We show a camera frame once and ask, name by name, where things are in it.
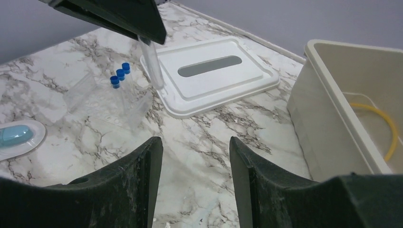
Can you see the lone blue capped tube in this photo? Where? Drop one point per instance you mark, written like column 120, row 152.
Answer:
column 124, row 86

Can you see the clear test tube rack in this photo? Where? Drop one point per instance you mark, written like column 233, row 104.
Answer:
column 92, row 96

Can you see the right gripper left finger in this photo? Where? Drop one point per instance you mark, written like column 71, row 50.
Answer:
column 120, row 195

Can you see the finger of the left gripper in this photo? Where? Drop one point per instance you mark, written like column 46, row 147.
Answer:
column 131, row 18

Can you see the beige plastic bin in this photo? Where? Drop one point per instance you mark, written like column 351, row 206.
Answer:
column 335, row 74

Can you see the blue goggles in bag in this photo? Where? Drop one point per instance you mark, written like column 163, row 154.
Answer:
column 20, row 137

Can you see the white bin lid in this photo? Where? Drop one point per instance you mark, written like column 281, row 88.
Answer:
column 204, row 75

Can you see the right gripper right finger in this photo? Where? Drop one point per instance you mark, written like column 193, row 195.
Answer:
column 268, row 196

